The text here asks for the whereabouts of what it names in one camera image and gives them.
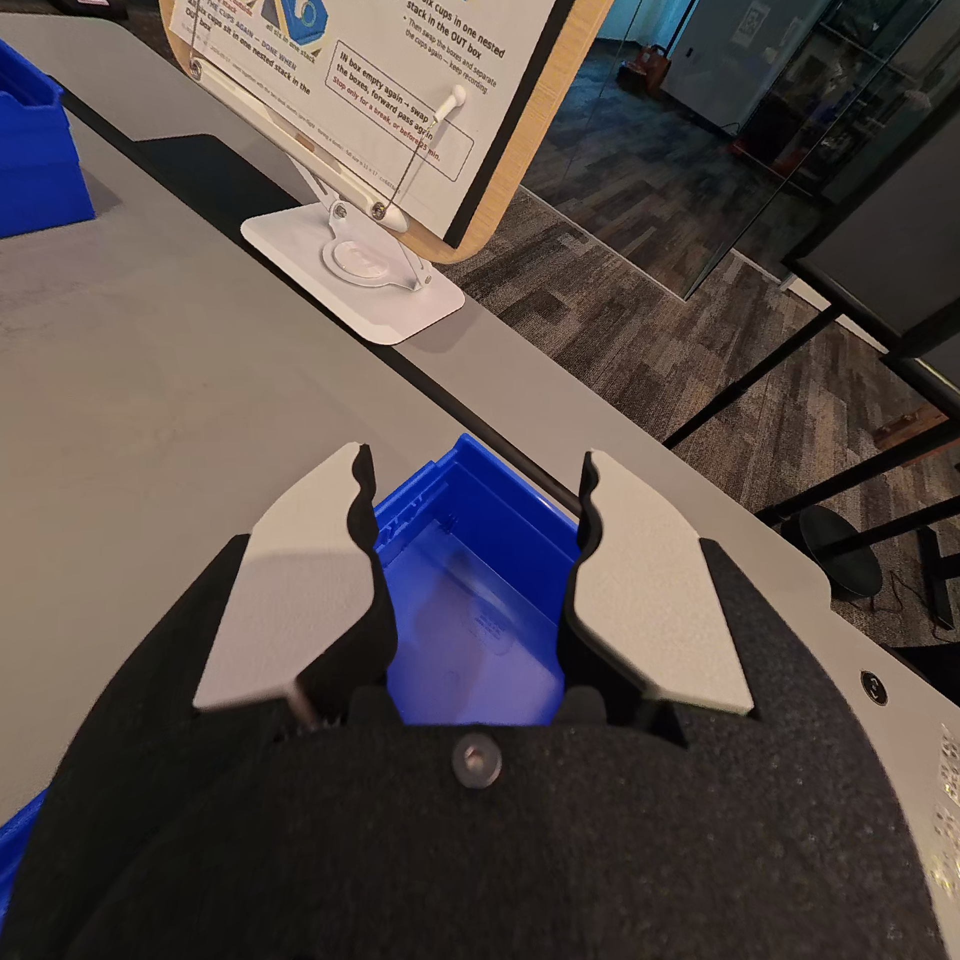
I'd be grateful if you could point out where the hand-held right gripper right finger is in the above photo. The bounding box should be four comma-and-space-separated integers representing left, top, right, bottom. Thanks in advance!
558, 450, 756, 736

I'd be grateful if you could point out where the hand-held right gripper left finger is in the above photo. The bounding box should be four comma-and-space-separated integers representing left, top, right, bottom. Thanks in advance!
192, 443, 399, 729

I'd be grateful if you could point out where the blue plastic bin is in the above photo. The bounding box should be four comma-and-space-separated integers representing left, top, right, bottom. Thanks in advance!
0, 435, 583, 919
0, 38, 96, 241

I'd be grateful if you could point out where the white board stand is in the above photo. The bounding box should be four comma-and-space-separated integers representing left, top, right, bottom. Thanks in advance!
240, 150, 466, 346

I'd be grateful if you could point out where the wooden instruction board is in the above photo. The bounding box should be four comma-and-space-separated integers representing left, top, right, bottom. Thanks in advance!
158, 0, 616, 267

